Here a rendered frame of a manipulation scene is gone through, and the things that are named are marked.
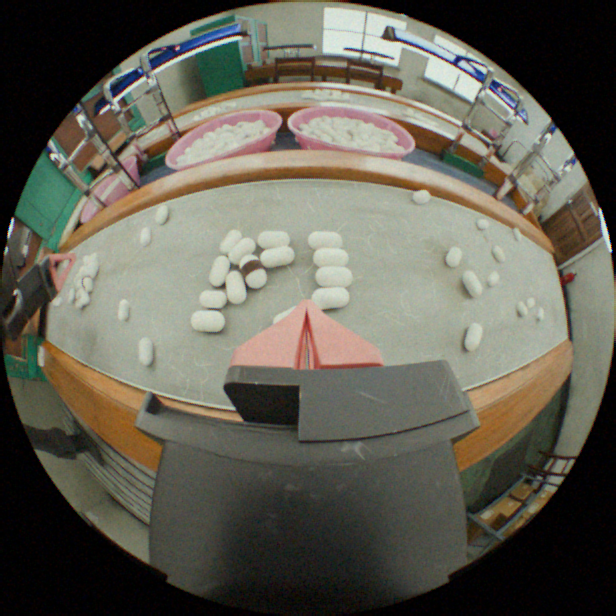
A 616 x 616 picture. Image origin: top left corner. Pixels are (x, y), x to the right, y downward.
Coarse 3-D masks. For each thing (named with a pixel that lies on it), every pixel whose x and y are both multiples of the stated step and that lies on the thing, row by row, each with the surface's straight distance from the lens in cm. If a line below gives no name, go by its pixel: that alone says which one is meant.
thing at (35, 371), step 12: (144, 120) 147; (108, 168) 121; (84, 180) 110; (72, 204) 104; (60, 216) 101; (60, 228) 100; (60, 240) 99; (36, 348) 94; (36, 360) 95; (36, 372) 96
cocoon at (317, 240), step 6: (312, 234) 22; (318, 234) 21; (324, 234) 21; (330, 234) 22; (336, 234) 22; (312, 240) 21; (318, 240) 21; (324, 240) 21; (330, 240) 21; (336, 240) 21; (312, 246) 22; (318, 246) 21; (324, 246) 21; (330, 246) 21; (336, 246) 21
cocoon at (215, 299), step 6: (204, 294) 22; (210, 294) 21; (216, 294) 21; (222, 294) 21; (204, 300) 21; (210, 300) 21; (216, 300) 21; (222, 300) 21; (204, 306) 22; (210, 306) 22; (216, 306) 21; (222, 306) 21
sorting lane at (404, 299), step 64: (256, 192) 30; (320, 192) 29; (384, 192) 32; (128, 256) 38; (192, 256) 27; (256, 256) 23; (384, 256) 24; (512, 256) 49; (64, 320) 65; (128, 320) 32; (256, 320) 21; (384, 320) 22; (448, 320) 26; (512, 320) 40; (192, 384) 24
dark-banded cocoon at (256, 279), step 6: (246, 258) 21; (252, 258) 21; (240, 264) 21; (258, 270) 20; (264, 270) 21; (252, 276) 20; (258, 276) 20; (264, 276) 20; (252, 282) 20; (258, 282) 20; (264, 282) 20
